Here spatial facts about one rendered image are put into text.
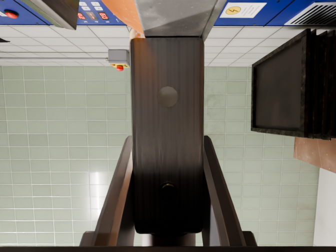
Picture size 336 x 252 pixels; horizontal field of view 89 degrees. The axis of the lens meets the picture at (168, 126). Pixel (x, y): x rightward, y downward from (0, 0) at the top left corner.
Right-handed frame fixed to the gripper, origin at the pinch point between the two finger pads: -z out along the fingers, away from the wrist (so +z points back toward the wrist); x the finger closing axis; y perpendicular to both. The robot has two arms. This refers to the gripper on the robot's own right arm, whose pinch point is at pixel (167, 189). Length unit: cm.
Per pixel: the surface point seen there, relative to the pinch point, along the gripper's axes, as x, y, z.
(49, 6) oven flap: 19.7, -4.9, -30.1
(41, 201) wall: 99, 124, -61
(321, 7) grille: -43, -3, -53
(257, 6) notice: -25, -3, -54
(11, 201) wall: 123, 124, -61
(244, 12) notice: -23, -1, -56
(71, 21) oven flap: 19.6, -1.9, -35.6
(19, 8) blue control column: 43, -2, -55
